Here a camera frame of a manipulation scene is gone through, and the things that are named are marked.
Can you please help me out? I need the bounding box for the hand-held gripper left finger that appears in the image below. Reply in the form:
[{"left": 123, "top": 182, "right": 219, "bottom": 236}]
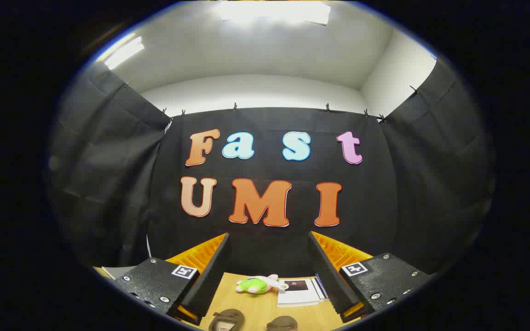
[{"left": 111, "top": 232, "right": 231, "bottom": 327}]

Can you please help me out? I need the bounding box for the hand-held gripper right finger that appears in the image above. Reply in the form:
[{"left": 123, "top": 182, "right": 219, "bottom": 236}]
[{"left": 308, "top": 231, "right": 433, "bottom": 324}]

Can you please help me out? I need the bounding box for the brown fuzzy shoe with bow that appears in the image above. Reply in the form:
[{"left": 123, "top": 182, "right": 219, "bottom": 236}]
[
  {"left": 266, "top": 316, "right": 299, "bottom": 331},
  {"left": 208, "top": 309, "right": 246, "bottom": 331}
]

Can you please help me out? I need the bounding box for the grey fabric storage box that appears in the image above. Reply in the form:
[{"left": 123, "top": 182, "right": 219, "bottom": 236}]
[{"left": 102, "top": 265, "right": 137, "bottom": 280}]

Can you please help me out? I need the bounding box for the blue book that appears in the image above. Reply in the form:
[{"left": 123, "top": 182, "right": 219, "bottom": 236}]
[{"left": 315, "top": 274, "right": 330, "bottom": 299}]

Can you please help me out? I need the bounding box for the white book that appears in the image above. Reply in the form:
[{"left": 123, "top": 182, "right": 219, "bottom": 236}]
[{"left": 277, "top": 277, "right": 326, "bottom": 307}]

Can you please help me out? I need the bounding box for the green and pink plush toy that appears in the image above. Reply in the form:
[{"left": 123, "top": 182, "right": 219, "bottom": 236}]
[{"left": 236, "top": 274, "right": 288, "bottom": 295}]

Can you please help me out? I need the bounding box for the long ceiling light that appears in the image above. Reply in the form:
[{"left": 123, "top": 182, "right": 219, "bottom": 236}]
[{"left": 97, "top": 34, "right": 145, "bottom": 70}]

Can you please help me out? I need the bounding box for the large ceiling light panel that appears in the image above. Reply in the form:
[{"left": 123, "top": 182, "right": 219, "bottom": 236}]
[{"left": 214, "top": 1, "right": 331, "bottom": 26}]

